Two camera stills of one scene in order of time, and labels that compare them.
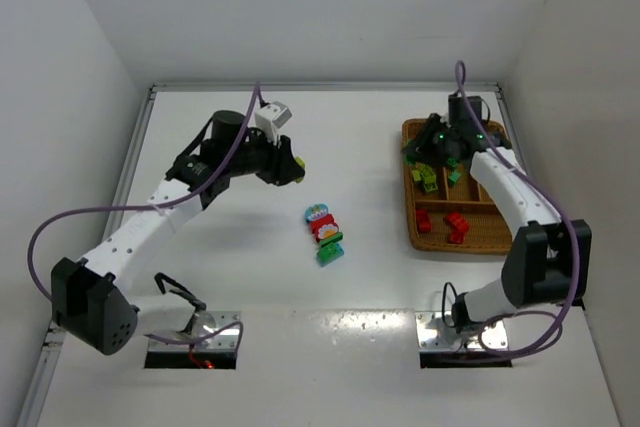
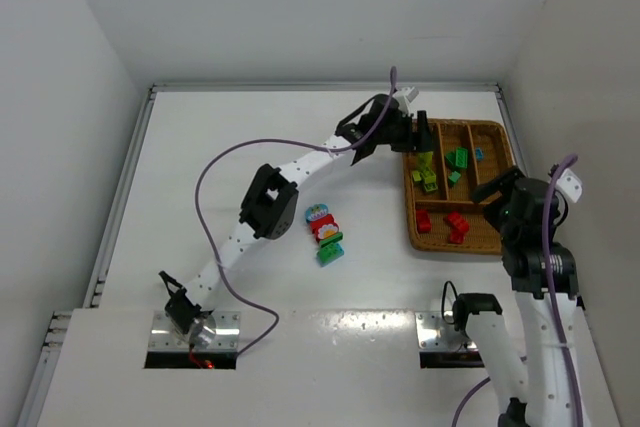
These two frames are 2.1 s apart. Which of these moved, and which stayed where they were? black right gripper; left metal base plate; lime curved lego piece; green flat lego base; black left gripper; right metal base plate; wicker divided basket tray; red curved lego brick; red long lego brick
Moved: lime curved lego piece; black left gripper; black right gripper
Stayed: wicker divided basket tray; red curved lego brick; red long lego brick; right metal base plate; left metal base plate; green flat lego base
